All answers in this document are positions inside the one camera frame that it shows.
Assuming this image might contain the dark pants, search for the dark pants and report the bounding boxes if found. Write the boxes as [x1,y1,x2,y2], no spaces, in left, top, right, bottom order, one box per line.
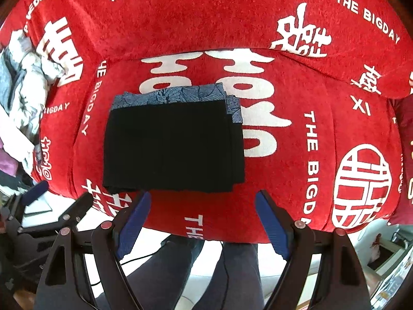
[102,83,246,194]

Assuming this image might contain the person's leg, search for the person's leg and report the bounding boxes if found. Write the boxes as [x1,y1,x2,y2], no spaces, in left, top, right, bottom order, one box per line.
[210,242,263,310]
[97,234,204,310]

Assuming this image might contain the person's right leg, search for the person's right leg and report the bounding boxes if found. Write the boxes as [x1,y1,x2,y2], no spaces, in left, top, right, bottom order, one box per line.
[210,242,263,310]

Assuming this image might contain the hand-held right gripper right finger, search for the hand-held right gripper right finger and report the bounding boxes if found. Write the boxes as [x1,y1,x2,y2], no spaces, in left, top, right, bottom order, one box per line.
[255,190,370,310]

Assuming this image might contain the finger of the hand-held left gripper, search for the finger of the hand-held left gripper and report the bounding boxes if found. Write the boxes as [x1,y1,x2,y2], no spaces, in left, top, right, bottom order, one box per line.
[48,193,95,231]
[0,180,50,230]

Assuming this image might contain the pile of light clothes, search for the pile of light clothes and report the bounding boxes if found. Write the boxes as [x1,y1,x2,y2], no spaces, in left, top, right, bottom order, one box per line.
[0,29,67,184]

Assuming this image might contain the person's left leg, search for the person's left leg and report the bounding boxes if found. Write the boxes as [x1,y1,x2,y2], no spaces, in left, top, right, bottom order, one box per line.
[97,234,204,310]

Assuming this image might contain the white flat board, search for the white flat board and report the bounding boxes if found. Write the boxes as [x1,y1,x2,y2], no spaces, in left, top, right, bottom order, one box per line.
[21,197,55,218]

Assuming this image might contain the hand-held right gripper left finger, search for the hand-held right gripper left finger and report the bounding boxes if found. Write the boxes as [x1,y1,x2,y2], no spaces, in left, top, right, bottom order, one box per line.
[34,191,152,310]

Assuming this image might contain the red printed sofa cover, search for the red printed sofa cover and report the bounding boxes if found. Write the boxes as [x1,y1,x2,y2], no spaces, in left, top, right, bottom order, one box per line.
[0,0,413,244]

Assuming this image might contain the cardboard box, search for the cardboard box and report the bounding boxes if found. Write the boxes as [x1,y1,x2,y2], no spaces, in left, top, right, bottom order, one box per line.
[366,228,413,280]

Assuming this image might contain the black cable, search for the black cable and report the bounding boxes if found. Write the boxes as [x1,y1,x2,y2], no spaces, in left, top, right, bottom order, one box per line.
[74,252,155,301]

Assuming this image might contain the red printed cushion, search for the red printed cushion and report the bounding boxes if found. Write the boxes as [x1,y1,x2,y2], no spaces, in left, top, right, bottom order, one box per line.
[387,95,413,227]

